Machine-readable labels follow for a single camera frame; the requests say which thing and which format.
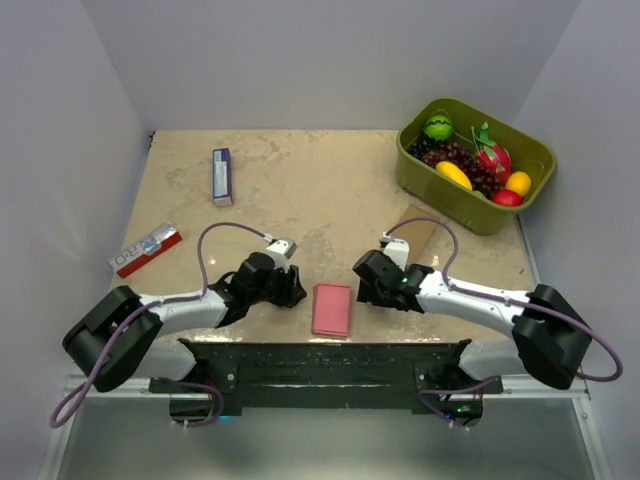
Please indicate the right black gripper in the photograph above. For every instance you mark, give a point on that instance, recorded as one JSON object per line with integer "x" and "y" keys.
{"x": 368, "y": 294}

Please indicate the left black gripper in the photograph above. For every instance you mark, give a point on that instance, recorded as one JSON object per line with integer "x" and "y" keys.
{"x": 291, "y": 289}

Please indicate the pink paper box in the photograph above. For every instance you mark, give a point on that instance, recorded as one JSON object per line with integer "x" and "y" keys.
{"x": 331, "y": 309}

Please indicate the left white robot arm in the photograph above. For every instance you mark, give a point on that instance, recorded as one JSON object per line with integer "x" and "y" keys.
{"x": 117, "y": 334}

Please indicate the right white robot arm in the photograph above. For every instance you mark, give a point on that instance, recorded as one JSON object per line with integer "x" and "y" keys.
{"x": 547, "y": 336}

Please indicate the brown cardboard box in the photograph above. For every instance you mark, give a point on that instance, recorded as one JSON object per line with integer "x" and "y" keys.
{"x": 416, "y": 234}

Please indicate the purple toothpaste box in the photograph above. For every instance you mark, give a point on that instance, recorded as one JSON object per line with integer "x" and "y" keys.
{"x": 221, "y": 177}

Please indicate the red white toothpaste box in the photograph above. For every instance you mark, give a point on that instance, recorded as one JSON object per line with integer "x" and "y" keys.
{"x": 137, "y": 255}

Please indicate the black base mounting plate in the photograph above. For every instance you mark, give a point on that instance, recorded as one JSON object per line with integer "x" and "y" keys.
{"x": 400, "y": 376}

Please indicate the olive green plastic bin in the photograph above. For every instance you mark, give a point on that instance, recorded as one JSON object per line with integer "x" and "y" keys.
{"x": 481, "y": 216}

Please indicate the yellow toy mango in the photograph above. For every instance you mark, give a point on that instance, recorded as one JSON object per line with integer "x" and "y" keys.
{"x": 454, "y": 173}

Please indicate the dark purple toy grapes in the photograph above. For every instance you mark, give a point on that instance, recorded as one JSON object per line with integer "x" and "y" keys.
{"x": 431, "y": 152}

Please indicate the red toy apple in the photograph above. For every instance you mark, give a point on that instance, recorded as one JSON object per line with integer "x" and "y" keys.
{"x": 507, "y": 198}

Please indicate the red toy dragon fruit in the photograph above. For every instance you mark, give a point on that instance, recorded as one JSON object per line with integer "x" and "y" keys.
{"x": 490, "y": 154}

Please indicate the orange toy lemon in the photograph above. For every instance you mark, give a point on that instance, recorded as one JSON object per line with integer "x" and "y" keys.
{"x": 519, "y": 182}

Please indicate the green toy watermelon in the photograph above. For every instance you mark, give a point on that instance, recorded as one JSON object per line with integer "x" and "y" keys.
{"x": 439, "y": 127}

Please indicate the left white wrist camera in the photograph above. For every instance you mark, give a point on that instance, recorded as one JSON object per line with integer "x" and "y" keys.
{"x": 281, "y": 251}

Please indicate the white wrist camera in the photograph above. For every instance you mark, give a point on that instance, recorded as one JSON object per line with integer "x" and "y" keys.
{"x": 396, "y": 249}
{"x": 281, "y": 251}

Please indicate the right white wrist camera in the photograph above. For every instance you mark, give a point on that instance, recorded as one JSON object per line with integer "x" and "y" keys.
{"x": 396, "y": 249}

